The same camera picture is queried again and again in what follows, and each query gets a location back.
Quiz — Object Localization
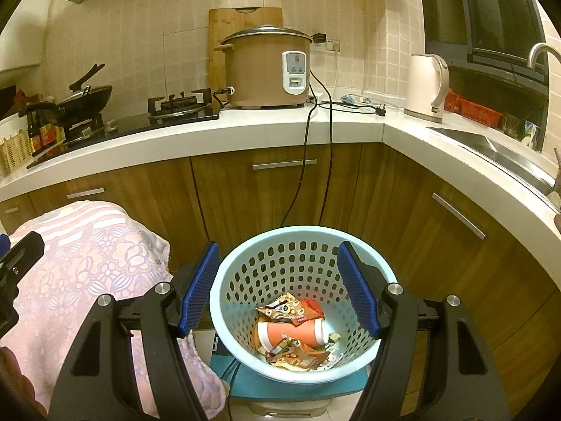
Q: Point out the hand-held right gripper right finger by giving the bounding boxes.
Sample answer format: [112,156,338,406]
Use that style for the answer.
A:
[337,240,511,421]

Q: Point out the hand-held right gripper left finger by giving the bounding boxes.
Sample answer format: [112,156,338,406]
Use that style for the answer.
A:
[47,240,221,421]

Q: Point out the light blue perforated basket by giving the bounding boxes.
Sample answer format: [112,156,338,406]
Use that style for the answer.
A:
[209,227,397,384]

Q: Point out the brown panda snack wrapper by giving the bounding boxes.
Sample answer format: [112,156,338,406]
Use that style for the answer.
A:
[258,338,330,371]
[255,294,325,326]

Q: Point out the orange white paper cup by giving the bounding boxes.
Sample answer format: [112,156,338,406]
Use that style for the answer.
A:
[256,319,329,352]

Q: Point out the person's left hand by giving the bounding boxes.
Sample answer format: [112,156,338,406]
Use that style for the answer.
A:
[0,346,49,421]

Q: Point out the yellow plastic basket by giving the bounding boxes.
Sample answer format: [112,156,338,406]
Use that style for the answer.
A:
[0,134,33,174]

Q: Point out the black gas stove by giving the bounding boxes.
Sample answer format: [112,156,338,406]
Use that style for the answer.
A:
[26,88,221,169]

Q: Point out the black wok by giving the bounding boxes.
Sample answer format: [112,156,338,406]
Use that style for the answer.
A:
[57,64,114,120]

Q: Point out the kitchen counter with wooden cabinets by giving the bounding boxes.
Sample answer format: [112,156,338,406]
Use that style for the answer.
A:
[0,105,561,421]

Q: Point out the steel sink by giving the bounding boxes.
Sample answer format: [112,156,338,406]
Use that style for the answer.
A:
[427,126,561,211]

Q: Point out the white electric kettle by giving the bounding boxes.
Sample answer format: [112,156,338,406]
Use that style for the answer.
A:
[403,53,451,124]

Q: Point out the red plastic basket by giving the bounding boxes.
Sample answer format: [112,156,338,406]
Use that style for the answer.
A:
[445,90,504,126]

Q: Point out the brown rice cooker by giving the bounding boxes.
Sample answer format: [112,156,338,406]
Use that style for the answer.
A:
[214,26,313,109]

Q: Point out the wooden cutting board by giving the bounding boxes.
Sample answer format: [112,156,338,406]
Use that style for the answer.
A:
[208,6,283,93]

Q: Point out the metal faucet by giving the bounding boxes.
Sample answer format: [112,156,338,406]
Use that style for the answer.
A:
[527,43,561,71]

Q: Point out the dark window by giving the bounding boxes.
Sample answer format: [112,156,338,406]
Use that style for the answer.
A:
[416,0,561,93]

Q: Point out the black power cable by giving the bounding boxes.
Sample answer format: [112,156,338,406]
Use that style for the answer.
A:
[280,69,318,229]
[313,96,387,228]

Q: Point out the wall socket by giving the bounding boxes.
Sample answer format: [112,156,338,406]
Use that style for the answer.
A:
[311,32,343,54]

